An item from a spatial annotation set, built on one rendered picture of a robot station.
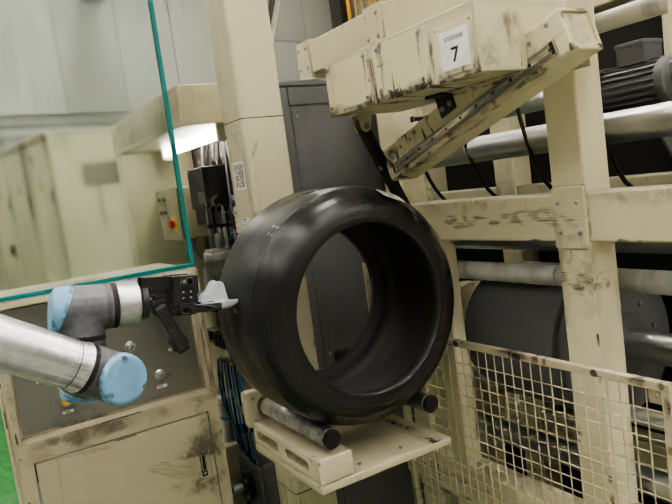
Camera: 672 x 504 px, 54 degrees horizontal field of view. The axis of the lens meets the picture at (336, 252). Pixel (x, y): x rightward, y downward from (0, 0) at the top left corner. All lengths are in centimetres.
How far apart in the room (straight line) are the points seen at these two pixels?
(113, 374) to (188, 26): 1155
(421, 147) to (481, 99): 25
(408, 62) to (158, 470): 130
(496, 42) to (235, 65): 70
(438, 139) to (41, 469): 133
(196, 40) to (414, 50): 1111
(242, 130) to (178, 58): 1056
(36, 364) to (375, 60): 103
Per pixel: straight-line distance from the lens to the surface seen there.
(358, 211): 148
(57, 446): 197
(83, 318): 134
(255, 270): 142
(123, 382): 123
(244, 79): 181
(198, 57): 1253
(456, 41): 146
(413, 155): 180
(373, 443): 173
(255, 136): 179
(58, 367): 119
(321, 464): 152
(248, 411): 180
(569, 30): 147
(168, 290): 141
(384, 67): 166
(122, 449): 200
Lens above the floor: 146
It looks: 6 degrees down
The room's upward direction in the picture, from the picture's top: 8 degrees counter-clockwise
